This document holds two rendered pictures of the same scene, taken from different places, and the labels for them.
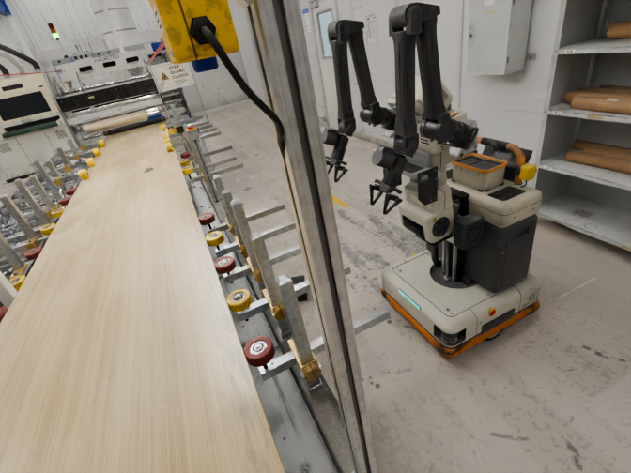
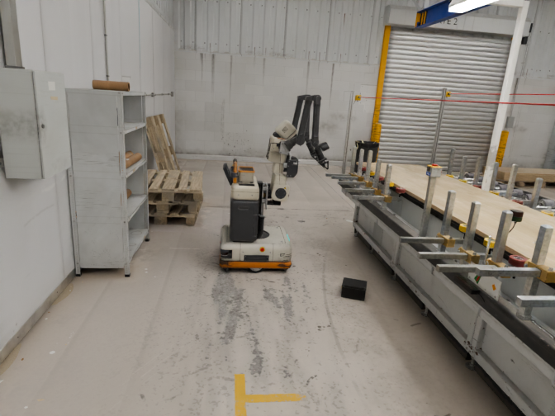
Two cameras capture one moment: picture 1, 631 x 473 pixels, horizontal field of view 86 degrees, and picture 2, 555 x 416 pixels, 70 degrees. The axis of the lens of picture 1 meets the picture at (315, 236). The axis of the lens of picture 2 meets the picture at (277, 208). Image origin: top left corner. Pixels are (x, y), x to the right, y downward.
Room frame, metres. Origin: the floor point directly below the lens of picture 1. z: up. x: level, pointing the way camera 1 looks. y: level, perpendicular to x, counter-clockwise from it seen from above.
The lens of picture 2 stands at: (5.09, 0.14, 1.60)
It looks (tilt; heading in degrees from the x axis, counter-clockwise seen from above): 16 degrees down; 191
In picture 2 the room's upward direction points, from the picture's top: 4 degrees clockwise
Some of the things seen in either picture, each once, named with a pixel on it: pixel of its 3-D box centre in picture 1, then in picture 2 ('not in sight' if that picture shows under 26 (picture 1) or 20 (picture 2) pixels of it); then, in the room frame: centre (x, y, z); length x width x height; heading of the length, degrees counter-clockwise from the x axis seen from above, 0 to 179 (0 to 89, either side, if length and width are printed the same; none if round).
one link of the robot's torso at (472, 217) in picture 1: (440, 228); (273, 193); (1.40, -0.62, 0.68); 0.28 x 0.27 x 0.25; 18
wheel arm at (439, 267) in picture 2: (208, 153); (478, 269); (3.11, 0.79, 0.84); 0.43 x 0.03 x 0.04; 108
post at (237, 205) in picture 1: (253, 254); (367, 174); (1.14, 0.26, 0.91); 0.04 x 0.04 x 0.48; 18
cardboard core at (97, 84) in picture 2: not in sight; (111, 85); (1.78, -2.07, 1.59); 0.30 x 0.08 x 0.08; 108
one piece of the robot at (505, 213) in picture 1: (470, 221); (247, 203); (1.54, -0.84, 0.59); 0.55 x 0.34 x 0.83; 18
